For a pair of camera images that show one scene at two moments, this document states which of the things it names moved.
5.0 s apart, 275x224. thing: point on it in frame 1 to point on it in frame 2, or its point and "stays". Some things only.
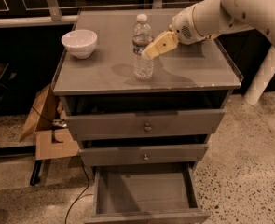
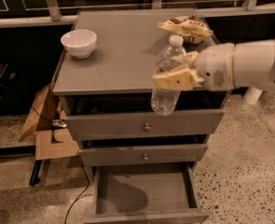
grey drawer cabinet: x=143 y=138 stays
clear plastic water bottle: x=142 y=37 to x=171 y=58
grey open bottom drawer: x=163 y=193 stays
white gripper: x=184 y=27 to x=213 y=66
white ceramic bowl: x=80 y=43 stays
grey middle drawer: x=109 y=157 stays
